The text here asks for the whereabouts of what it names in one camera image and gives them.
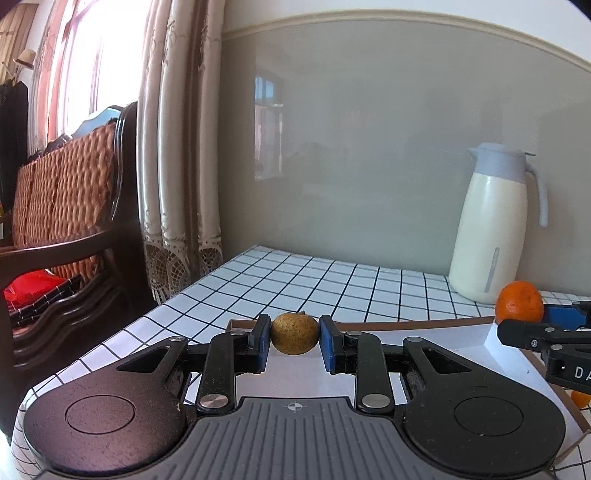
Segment cream thermos jug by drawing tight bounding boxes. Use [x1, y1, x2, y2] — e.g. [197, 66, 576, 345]
[449, 142, 549, 305]

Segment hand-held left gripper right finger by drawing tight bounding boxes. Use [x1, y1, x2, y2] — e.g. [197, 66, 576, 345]
[320, 315, 478, 414]

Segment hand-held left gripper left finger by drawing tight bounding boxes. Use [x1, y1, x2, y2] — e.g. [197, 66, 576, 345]
[115, 315, 271, 414]

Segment beige lace curtain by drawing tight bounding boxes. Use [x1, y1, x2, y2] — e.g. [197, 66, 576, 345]
[136, 0, 225, 305]

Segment large orange mandarin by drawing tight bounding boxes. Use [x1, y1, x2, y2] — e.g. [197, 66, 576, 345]
[495, 281, 544, 325]

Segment red cloth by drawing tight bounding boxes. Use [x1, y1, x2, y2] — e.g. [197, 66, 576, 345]
[4, 271, 65, 311]

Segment dark plaid cloth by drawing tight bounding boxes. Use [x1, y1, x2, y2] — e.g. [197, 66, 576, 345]
[9, 276, 83, 321]

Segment dark wooden chair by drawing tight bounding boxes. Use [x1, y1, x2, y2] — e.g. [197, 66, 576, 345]
[0, 102, 155, 435]

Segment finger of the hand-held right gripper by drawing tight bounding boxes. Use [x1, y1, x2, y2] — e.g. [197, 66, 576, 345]
[498, 319, 591, 354]
[543, 300, 591, 329]

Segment window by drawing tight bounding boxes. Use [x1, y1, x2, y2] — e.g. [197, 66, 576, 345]
[28, 0, 158, 153]

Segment orange woven chair cushion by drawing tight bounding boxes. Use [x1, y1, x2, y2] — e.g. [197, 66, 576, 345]
[11, 122, 118, 282]

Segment tan longan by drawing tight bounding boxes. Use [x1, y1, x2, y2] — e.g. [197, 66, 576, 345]
[270, 312, 320, 356]

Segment white black checked tablecloth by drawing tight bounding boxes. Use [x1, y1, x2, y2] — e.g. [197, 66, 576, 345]
[9, 246, 591, 480]

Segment dark hanging clothes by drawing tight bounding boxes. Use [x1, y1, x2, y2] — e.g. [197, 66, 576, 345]
[0, 79, 30, 208]

